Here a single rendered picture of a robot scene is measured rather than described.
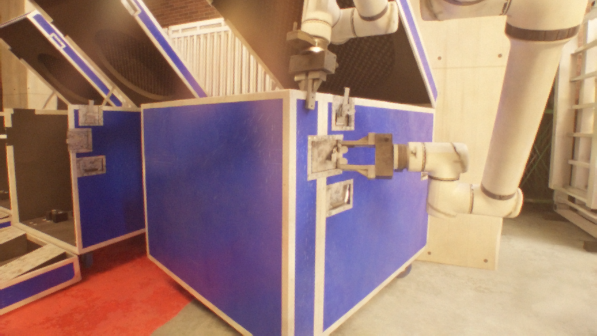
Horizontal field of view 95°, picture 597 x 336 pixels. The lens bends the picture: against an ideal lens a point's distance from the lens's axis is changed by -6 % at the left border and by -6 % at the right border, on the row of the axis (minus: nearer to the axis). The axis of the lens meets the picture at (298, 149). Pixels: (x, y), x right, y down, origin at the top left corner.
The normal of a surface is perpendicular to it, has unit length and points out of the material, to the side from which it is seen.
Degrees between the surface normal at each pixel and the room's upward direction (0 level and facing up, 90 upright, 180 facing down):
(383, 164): 66
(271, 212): 90
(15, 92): 90
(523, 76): 120
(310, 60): 80
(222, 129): 90
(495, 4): 147
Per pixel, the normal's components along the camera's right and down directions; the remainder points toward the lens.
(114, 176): 0.90, 0.05
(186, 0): -0.36, 0.07
